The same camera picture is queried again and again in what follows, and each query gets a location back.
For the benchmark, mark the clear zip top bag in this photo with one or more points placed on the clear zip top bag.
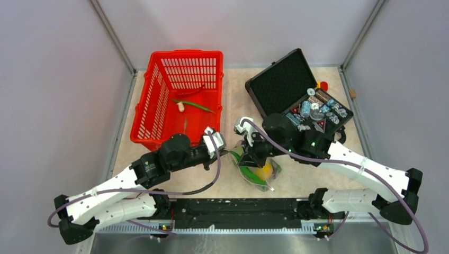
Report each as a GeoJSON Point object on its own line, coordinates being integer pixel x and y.
{"type": "Point", "coordinates": [277, 170]}

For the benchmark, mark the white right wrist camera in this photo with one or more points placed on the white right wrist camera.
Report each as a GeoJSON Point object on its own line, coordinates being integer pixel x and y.
{"type": "Point", "coordinates": [244, 126]}

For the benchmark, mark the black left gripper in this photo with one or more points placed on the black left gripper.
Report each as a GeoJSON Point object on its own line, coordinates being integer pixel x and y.
{"type": "Point", "coordinates": [208, 160]}

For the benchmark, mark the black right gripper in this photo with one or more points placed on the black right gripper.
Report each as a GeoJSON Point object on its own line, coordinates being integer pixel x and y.
{"type": "Point", "coordinates": [250, 157]}

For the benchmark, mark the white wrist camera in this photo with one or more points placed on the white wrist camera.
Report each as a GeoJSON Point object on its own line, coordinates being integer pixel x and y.
{"type": "Point", "coordinates": [212, 135]}
{"type": "Point", "coordinates": [244, 126]}

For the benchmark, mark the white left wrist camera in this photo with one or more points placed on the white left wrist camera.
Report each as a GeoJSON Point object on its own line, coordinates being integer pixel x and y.
{"type": "Point", "coordinates": [212, 135]}

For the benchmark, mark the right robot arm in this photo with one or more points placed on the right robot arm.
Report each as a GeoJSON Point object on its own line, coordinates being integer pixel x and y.
{"type": "Point", "coordinates": [388, 192]}

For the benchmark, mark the red round object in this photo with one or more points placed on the red round object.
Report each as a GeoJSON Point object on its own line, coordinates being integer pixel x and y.
{"type": "Point", "coordinates": [323, 85]}

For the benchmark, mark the yellow toy fruit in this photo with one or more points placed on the yellow toy fruit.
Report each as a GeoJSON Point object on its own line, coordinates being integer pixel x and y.
{"type": "Point", "coordinates": [264, 173]}

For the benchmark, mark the red plastic basket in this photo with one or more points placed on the red plastic basket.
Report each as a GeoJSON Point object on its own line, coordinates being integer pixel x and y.
{"type": "Point", "coordinates": [157, 117]}

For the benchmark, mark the white toy mushroom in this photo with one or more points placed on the white toy mushroom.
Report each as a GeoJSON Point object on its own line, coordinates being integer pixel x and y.
{"type": "Point", "coordinates": [181, 106]}

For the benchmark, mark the red chili pepper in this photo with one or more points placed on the red chili pepper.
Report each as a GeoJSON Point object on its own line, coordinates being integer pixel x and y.
{"type": "Point", "coordinates": [187, 93]}

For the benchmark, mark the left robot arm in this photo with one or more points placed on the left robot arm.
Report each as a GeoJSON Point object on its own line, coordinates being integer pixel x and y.
{"type": "Point", "coordinates": [129, 194]}

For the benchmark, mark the open black foam case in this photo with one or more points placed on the open black foam case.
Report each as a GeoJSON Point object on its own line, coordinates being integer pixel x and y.
{"type": "Point", "coordinates": [288, 87]}

